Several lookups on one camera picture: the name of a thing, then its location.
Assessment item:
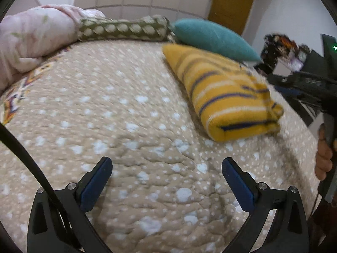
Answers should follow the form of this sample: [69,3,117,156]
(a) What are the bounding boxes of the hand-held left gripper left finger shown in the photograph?
[27,157,114,253]

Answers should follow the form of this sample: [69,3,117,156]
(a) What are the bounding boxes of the pile of colourful clutter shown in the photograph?
[261,33,311,74]

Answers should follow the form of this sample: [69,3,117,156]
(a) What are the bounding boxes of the black cable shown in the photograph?
[0,122,79,248]

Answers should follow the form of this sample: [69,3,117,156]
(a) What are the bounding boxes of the wooden door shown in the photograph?
[208,0,256,36]

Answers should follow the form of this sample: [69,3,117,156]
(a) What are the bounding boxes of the yellow striped sweater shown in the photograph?
[162,43,285,142]

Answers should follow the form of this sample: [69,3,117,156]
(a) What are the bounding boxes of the pink floral comforter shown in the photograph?
[0,4,104,90]

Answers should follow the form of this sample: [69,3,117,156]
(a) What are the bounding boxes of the olive dotted bolster pillow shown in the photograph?
[78,15,176,43]

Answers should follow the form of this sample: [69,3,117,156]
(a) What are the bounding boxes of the geometric patterned blanket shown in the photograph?
[0,46,71,125]

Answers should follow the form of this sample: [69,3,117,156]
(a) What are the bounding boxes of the pink headboard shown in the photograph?
[5,0,43,16]

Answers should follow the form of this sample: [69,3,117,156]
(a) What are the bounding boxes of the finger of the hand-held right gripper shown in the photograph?
[274,85,320,108]
[267,72,323,91]

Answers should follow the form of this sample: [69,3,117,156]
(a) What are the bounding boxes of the person's right hand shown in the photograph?
[315,123,337,181]

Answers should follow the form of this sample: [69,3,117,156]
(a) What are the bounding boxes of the beige dotted bedspread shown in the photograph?
[0,39,320,253]

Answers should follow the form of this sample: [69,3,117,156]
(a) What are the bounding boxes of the teal pillow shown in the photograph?
[171,18,262,63]

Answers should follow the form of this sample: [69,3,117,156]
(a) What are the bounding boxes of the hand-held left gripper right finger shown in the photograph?
[222,157,309,253]

